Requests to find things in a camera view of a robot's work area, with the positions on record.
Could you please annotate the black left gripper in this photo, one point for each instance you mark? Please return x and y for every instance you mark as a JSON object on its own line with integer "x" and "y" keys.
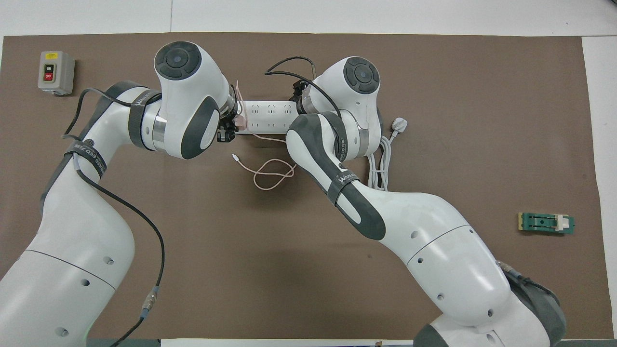
{"x": 225, "y": 132}

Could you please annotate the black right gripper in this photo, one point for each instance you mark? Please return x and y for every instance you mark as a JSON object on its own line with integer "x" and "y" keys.
{"x": 300, "y": 90}

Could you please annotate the pink charger adapter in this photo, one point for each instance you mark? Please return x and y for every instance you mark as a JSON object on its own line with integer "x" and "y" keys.
{"x": 240, "y": 121}

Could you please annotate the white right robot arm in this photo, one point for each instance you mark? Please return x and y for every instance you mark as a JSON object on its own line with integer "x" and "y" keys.
{"x": 434, "y": 231}

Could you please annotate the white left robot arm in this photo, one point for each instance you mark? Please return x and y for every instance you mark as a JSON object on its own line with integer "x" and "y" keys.
{"x": 72, "y": 241}

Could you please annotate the brown table mat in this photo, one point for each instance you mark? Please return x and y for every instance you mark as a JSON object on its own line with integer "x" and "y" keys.
{"x": 289, "y": 270}

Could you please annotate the green circuit board module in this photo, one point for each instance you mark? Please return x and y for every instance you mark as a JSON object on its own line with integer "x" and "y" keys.
{"x": 540, "y": 222}

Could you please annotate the grey push button switch box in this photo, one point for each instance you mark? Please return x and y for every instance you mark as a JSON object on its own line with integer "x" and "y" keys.
{"x": 62, "y": 72}

